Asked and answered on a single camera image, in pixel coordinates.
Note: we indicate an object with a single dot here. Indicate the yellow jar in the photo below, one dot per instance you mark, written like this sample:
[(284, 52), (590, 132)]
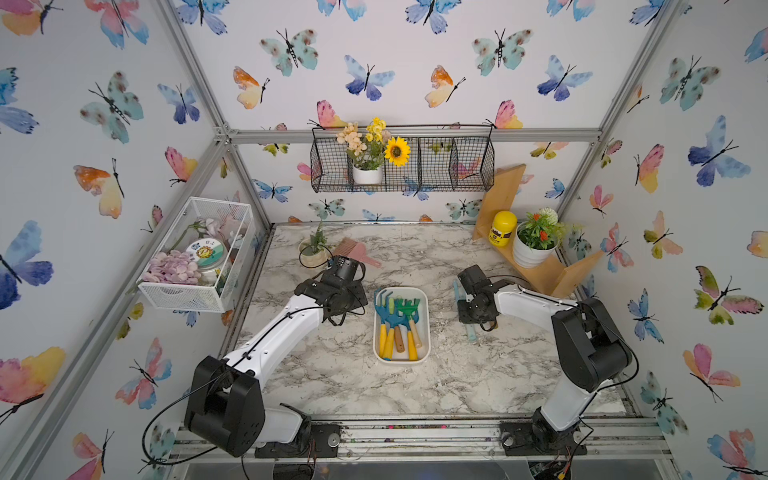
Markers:
[(503, 227)]

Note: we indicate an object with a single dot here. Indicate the pink hand brush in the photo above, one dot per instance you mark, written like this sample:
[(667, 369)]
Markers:
[(355, 250)]

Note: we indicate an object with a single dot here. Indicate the blue rake yellow handle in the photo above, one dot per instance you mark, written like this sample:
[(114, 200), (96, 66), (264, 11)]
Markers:
[(382, 311)]

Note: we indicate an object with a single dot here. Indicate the purple artificial flowers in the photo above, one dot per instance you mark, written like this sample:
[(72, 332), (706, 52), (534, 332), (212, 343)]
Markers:
[(175, 267)]

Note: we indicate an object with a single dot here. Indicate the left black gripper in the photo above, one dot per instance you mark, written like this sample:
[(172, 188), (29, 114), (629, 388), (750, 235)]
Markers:
[(360, 295)]

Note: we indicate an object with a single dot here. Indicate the green rake wooden handle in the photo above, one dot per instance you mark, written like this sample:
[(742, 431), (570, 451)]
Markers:
[(408, 309)]

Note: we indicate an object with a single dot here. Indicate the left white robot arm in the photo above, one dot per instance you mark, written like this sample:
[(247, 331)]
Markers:
[(226, 406)]

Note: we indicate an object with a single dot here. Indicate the blue fork yellow handle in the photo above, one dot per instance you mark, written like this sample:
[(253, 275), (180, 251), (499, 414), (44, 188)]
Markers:
[(393, 322)]

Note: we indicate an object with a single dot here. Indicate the white storage box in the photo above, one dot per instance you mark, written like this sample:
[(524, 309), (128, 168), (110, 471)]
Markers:
[(400, 355)]

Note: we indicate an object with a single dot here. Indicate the white pot with sunflower bouquet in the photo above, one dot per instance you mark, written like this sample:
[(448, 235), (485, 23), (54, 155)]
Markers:
[(370, 149)]

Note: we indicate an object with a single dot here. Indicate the black wire wall basket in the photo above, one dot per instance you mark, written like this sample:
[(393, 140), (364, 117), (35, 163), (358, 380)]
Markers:
[(411, 159)]

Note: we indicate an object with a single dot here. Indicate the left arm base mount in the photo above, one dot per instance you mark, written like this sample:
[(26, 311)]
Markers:
[(314, 441)]

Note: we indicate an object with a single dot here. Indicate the white pot red flowers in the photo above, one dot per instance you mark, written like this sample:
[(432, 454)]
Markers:
[(537, 237)]

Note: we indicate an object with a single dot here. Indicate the round green tin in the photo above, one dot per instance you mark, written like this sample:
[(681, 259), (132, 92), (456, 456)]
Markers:
[(208, 253)]

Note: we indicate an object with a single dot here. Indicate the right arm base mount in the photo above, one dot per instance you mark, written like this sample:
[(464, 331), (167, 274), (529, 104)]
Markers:
[(538, 439)]

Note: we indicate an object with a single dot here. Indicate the light green trowel wooden handle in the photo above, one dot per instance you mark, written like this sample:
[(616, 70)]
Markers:
[(415, 334)]

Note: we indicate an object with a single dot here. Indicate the white wire side basket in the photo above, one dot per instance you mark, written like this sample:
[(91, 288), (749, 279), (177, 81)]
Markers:
[(230, 222)]

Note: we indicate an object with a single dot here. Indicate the small succulent pot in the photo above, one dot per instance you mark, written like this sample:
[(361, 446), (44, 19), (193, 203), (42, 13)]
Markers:
[(314, 252)]

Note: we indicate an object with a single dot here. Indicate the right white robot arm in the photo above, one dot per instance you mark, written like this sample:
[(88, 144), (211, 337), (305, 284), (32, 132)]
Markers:
[(590, 349)]

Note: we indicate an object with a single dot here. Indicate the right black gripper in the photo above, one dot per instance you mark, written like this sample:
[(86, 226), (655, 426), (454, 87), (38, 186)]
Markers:
[(464, 317)]

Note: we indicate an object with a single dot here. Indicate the light teal hand fork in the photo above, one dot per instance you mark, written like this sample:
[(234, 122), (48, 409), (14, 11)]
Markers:
[(460, 295)]

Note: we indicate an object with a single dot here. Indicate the wooden corner shelf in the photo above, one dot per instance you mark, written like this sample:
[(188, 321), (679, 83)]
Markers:
[(540, 268)]

